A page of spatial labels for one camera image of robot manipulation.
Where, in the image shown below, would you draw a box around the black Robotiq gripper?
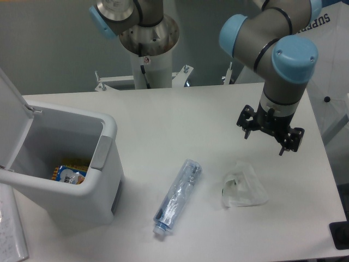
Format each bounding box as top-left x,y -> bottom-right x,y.
237,104 -> 305,156

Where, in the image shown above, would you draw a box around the clear plastic bag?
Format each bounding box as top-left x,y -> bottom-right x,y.
221,161 -> 269,207

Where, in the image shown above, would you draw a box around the clear crushed plastic bottle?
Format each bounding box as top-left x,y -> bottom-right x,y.
153,159 -> 202,236

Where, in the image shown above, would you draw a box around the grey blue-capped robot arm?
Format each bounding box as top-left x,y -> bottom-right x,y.
89,1 -> 322,152

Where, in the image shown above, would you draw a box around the white open trash can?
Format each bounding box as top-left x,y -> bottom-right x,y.
1,73 -> 124,224

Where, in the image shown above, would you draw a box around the black device at edge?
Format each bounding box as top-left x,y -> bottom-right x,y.
329,221 -> 348,250

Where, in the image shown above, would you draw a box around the yellow blue snack wrapper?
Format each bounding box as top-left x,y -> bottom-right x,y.
51,158 -> 91,184

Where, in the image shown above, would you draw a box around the white paper clipboard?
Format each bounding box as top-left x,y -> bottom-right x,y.
1,184 -> 29,261

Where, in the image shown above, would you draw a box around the white metal frame brackets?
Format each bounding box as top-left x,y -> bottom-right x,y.
94,62 -> 236,92

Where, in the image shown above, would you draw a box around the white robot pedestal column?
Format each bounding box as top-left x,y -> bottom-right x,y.
130,51 -> 172,89

